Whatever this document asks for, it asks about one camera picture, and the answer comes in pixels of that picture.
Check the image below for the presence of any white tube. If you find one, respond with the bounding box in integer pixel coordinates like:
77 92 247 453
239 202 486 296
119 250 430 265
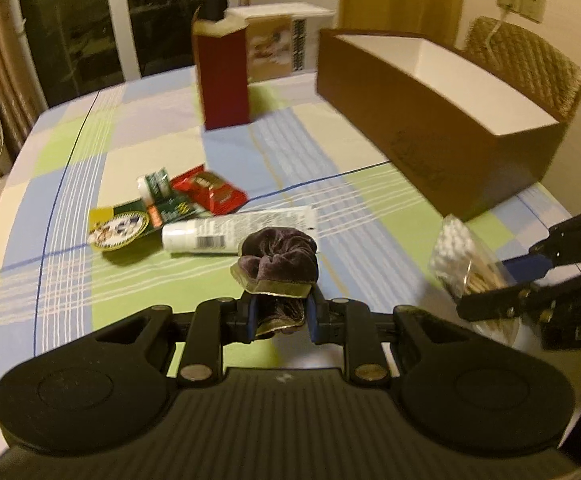
162 206 317 256

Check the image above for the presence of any empty wall socket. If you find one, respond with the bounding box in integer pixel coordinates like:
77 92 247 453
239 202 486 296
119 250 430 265
519 0 546 23

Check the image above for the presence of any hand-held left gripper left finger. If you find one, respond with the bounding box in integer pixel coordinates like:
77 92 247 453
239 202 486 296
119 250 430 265
89 294 260 387

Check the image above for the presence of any white printed product box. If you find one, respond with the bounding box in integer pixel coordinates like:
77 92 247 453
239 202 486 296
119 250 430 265
224 2 336 81

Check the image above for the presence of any beige curtain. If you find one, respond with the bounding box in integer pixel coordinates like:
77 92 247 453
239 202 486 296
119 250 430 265
0 0 48 171

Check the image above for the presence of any cotton swab bag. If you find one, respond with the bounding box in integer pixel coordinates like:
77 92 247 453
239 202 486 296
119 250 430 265
429 214 521 346

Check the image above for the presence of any white charger cable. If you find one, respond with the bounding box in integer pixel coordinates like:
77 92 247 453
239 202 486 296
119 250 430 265
485 9 510 43

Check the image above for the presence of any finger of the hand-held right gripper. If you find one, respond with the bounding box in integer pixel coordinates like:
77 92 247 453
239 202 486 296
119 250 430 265
458 267 581 322
501 204 581 282

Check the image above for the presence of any dark velvet scrunchie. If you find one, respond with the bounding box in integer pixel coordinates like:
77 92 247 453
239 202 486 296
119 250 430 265
230 227 320 336

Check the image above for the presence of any glass door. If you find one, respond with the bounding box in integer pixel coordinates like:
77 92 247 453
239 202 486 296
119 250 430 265
15 0 251 111

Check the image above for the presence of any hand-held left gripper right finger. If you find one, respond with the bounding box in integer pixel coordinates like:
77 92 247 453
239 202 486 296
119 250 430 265
308 292 466 386

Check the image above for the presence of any small green tube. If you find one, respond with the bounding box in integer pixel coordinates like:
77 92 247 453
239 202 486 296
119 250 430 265
137 169 172 206

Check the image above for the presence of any brown box with white inside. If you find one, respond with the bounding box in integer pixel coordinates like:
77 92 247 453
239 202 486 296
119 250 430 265
317 27 569 222

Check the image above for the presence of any chair with quilted cover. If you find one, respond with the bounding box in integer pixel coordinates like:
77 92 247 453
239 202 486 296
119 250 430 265
463 16 581 126

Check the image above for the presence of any green face mask packet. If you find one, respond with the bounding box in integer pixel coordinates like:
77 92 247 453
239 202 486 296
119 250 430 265
88 195 196 252

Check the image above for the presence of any red paper box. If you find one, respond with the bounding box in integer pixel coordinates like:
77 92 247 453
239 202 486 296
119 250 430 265
192 6 251 132

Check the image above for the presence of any checkered tablecloth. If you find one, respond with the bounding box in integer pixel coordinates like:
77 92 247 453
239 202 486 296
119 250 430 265
0 64 579 461

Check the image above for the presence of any red sachet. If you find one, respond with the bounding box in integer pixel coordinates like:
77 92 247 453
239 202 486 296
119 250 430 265
170 167 248 216

